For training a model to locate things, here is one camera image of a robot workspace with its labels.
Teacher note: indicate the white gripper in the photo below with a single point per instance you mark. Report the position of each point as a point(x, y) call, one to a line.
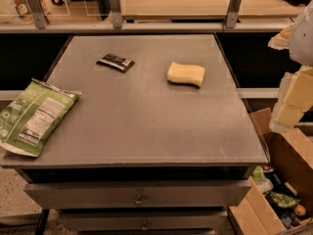
point(302, 38)

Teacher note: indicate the black rxbar chocolate wrapper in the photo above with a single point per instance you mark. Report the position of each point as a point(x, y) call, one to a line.
point(117, 62)

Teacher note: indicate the green jalapeno chip bag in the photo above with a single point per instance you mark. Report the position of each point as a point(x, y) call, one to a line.
point(28, 121)

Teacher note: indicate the orange white snack bag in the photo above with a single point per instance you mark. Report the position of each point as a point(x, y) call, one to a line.
point(18, 11)

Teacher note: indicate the cardboard box with snacks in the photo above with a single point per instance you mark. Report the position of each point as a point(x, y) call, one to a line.
point(287, 181)

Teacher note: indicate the yellow sponge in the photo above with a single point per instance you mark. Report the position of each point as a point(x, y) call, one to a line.
point(186, 74)

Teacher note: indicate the small orange fruit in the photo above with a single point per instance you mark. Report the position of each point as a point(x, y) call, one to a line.
point(299, 210)

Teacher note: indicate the grey drawer cabinet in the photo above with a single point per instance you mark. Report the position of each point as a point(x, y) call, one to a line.
point(138, 126)

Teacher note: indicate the lower drawer with knob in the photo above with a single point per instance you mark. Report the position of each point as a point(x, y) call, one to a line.
point(142, 220)

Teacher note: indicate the drawer with knob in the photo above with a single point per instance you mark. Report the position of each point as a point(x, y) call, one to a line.
point(138, 194)
point(142, 220)

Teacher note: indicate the upper drawer with knob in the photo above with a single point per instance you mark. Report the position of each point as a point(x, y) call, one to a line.
point(138, 194)

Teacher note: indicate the right metal bracket post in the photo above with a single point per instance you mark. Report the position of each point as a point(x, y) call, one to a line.
point(232, 13)

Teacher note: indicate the metal bracket post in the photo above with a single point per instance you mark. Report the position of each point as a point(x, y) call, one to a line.
point(39, 17)
point(232, 13)
point(117, 19)

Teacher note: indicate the middle metal bracket post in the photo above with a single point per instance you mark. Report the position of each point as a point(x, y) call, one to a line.
point(117, 19)

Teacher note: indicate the left metal bracket post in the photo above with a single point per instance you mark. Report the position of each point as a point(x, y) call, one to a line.
point(39, 17)

